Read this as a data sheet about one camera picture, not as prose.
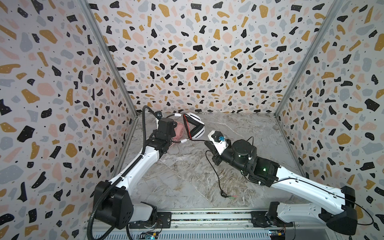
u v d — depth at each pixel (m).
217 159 0.56
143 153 0.52
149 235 0.70
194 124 0.81
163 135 0.62
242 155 0.46
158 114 0.69
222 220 0.75
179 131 1.00
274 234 0.72
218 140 0.51
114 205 0.40
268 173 0.47
